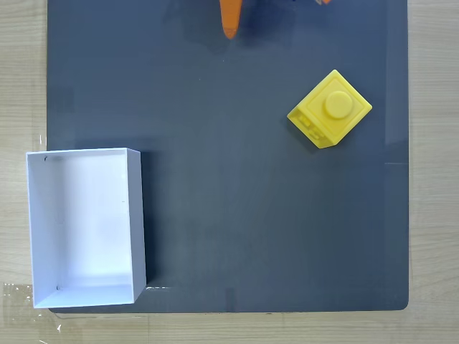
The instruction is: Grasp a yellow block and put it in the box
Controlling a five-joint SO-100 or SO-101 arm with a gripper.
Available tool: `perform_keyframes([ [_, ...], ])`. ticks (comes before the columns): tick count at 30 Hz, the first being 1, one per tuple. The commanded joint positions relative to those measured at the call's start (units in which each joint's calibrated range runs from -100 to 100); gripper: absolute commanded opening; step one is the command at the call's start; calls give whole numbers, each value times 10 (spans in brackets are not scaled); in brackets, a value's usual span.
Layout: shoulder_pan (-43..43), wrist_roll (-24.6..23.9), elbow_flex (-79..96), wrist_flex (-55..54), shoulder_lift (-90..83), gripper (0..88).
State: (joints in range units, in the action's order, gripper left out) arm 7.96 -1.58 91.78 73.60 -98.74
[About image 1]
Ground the clear tape strip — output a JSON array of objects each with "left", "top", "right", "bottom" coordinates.
[{"left": 2, "top": 282, "right": 62, "bottom": 335}]

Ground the white open box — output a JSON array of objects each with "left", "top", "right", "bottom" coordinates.
[{"left": 25, "top": 147, "right": 148, "bottom": 310}]

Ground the yellow toy block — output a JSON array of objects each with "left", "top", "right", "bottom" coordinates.
[{"left": 286, "top": 69, "right": 373, "bottom": 150}]

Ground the dark grey mat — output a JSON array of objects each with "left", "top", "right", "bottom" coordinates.
[{"left": 46, "top": 0, "right": 410, "bottom": 315}]

